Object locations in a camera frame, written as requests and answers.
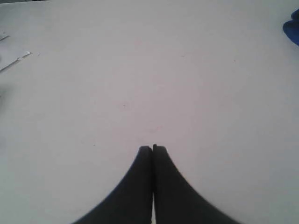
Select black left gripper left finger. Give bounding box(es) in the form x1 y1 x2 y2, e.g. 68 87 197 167
75 146 152 224

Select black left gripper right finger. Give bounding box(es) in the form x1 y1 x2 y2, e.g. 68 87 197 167
152 144 237 224

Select blue towel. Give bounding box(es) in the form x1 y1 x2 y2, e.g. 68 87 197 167
283 9 299 46

